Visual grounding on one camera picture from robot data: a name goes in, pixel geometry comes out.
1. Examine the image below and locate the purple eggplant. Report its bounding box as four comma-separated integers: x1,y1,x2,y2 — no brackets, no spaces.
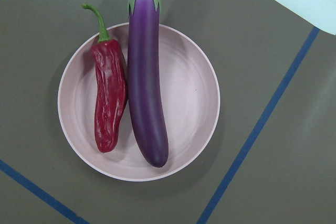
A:
127,0,169,167

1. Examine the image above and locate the red chili pepper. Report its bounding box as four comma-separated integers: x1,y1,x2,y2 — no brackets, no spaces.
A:
82,4,128,153

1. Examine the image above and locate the pink round plate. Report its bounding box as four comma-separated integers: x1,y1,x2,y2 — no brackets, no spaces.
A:
58,25,221,182

